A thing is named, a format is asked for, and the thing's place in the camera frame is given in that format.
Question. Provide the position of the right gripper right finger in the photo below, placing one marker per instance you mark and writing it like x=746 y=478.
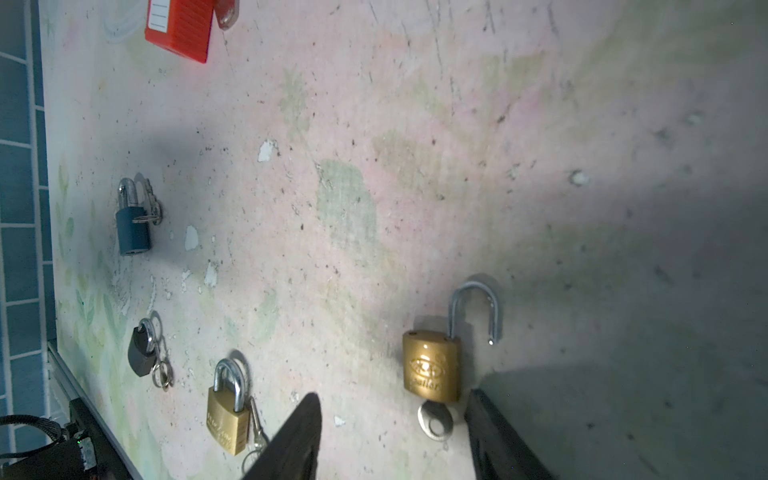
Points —
x=498 y=452

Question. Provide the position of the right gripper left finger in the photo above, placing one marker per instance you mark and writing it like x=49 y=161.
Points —
x=293 y=452

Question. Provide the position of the large brass padlock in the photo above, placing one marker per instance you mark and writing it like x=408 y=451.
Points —
x=227 y=415

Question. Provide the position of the small brass padlock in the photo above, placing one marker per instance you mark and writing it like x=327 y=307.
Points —
x=432 y=359

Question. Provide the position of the small black padlock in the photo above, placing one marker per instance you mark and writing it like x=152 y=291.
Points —
x=142 y=350

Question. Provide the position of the blue padlock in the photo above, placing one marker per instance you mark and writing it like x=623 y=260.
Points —
x=133 y=237

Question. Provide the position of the red padlock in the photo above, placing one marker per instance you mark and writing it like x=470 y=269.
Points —
x=182 y=27

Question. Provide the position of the large brass lock key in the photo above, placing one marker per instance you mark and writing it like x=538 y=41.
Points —
x=258 y=442

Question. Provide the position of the silver blue-lock key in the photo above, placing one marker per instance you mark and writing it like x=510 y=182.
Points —
x=153 y=209

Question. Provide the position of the silver red-lock key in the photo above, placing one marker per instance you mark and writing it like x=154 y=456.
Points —
x=227 y=13

